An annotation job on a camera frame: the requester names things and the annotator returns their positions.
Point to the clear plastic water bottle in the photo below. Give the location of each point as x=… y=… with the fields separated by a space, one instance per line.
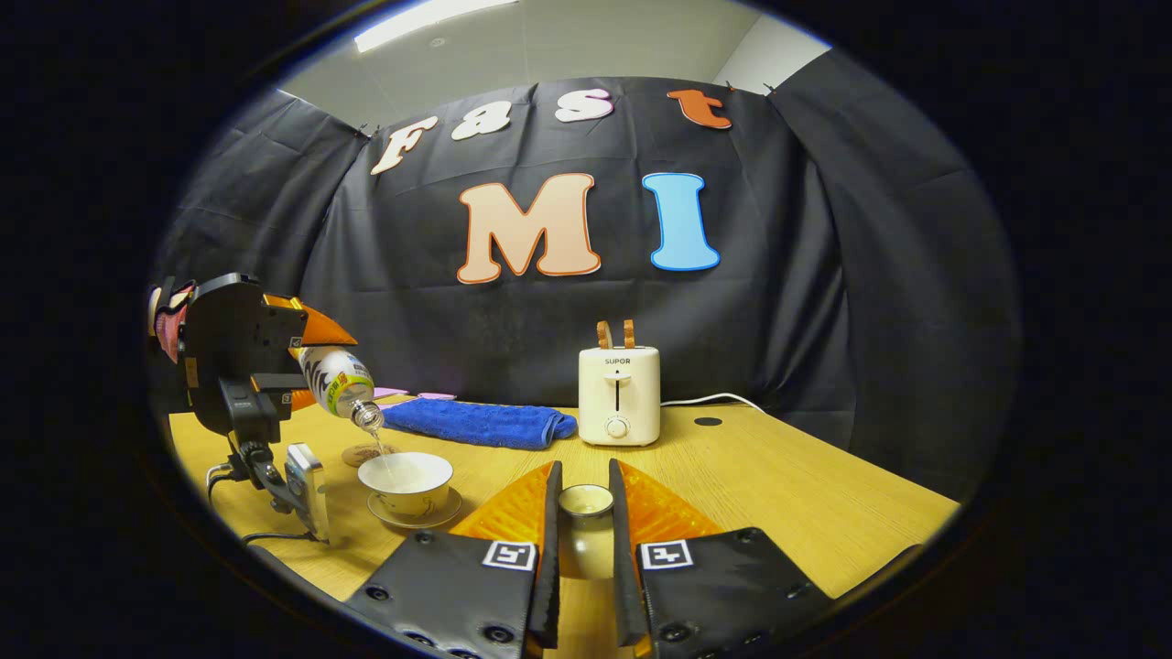
x=334 y=380

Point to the blue towel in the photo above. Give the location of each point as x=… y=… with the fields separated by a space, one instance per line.
x=476 y=424

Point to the toast slice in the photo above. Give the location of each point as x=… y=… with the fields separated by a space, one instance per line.
x=629 y=335
x=604 y=336

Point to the pink letter cutout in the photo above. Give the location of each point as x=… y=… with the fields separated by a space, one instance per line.
x=389 y=393

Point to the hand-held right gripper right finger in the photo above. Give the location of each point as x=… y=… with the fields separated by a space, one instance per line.
x=624 y=567

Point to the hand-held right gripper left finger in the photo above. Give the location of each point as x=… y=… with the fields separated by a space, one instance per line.
x=548 y=567

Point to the cream toaster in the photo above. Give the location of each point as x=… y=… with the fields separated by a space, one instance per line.
x=619 y=394

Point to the white porcelain teacup lid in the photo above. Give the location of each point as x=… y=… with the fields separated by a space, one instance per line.
x=586 y=502

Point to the white porcelain teacup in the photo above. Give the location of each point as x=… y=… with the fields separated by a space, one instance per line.
x=407 y=490

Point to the round brown coaster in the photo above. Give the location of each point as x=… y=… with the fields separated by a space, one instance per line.
x=357 y=455

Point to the white porcelain saucer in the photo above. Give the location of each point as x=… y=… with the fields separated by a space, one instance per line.
x=449 y=513

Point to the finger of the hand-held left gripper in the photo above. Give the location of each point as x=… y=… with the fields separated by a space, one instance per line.
x=325 y=331
x=284 y=384

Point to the black backdrop cloth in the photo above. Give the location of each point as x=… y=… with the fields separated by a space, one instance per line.
x=549 y=320

